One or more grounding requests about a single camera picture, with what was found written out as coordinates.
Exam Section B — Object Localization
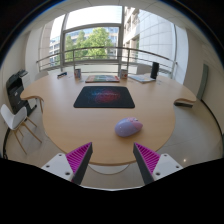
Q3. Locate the metal balcony railing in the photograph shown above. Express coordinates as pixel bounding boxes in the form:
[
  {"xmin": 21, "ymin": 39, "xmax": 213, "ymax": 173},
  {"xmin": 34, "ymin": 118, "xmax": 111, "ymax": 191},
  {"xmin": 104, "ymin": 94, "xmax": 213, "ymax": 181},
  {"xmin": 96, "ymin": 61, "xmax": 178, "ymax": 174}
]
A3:
[{"xmin": 35, "ymin": 46, "xmax": 178, "ymax": 79}]

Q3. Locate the light blue booklet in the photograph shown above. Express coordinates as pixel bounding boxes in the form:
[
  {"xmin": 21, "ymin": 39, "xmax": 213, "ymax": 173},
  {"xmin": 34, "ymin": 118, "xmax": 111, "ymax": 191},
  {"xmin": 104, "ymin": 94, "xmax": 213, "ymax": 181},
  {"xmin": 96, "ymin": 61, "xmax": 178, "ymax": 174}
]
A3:
[{"xmin": 128, "ymin": 73, "xmax": 156, "ymax": 84}]

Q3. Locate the pink and lilac computer mouse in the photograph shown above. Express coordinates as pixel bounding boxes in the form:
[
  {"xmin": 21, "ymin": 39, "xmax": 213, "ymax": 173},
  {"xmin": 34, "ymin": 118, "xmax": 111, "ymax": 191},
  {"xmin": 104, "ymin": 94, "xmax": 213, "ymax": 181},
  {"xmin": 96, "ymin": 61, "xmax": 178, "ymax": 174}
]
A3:
[{"xmin": 114, "ymin": 116, "xmax": 144, "ymax": 138}]

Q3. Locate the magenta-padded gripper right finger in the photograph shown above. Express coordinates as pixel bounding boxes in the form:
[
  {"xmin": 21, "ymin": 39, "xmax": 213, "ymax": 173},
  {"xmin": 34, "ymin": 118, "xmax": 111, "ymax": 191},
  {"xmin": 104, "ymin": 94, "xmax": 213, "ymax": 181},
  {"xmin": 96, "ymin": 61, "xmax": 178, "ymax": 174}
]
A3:
[{"xmin": 132, "ymin": 142, "xmax": 184, "ymax": 186}]

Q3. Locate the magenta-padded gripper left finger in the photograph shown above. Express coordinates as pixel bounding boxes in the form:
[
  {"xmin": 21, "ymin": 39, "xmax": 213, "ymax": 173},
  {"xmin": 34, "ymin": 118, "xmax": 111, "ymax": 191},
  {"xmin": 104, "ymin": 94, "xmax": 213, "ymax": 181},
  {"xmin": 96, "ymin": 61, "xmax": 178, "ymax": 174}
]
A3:
[{"xmin": 41, "ymin": 142, "xmax": 94, "ymax": 186}]

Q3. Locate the black office printer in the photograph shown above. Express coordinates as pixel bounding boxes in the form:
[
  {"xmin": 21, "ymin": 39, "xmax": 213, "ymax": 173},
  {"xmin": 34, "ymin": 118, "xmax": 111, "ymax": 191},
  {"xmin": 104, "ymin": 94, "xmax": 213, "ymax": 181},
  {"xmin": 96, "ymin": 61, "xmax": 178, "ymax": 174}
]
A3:
[{"xmin": 5, "ymin": 69, "xmax": 38, "ymax": 116}]

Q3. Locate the white chair with wooden legs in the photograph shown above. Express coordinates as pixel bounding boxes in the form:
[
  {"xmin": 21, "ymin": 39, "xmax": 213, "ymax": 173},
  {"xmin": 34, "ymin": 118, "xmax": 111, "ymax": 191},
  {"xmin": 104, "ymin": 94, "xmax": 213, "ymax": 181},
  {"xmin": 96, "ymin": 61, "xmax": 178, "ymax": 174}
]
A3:
[{"xmin": 0, "ymin": 103, "xmax": 43, "ymax": 155}]

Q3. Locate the printed mug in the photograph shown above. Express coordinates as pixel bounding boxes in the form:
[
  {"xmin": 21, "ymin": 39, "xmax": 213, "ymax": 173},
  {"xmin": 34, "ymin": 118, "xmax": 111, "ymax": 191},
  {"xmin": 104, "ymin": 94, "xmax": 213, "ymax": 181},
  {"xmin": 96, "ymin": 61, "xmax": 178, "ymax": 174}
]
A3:
[
  {"xmin": 119, "ymin": 68, "xmax": 128, "ymax": 80},
  {"xmin": 73, "ymin": 68, "xmax": 82, "ymax": 80}
]

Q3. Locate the white chair backrest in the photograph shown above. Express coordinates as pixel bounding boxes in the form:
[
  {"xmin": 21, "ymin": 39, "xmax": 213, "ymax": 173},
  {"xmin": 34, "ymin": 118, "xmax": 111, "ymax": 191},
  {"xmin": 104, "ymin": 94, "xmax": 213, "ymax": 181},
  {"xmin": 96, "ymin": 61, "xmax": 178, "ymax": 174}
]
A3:
[
  {"xmin": 34, "ymin": 70, "xmax": 50, "ymax": 81},
  {"xmin": 135, "ymin": 63, "xmax": 153, "ymax": 76}
]

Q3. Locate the black cylindrical speaker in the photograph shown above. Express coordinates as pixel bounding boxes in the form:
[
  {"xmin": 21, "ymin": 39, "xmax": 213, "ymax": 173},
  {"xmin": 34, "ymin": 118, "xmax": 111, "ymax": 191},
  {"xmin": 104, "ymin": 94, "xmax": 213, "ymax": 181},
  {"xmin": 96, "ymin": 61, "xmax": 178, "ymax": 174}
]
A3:
[{"xmin": 150, "ymin": 61, "xmax": 160, "ymax": 80}]

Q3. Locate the black mouse pad red-blue print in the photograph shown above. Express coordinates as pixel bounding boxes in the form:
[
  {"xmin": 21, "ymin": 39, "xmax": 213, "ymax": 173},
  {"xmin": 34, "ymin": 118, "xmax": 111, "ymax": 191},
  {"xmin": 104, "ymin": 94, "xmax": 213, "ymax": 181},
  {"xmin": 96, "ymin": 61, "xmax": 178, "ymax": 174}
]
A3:
[{"xmin": 73, "ymin": 85, "xmax": 136, "ymax": 109}]

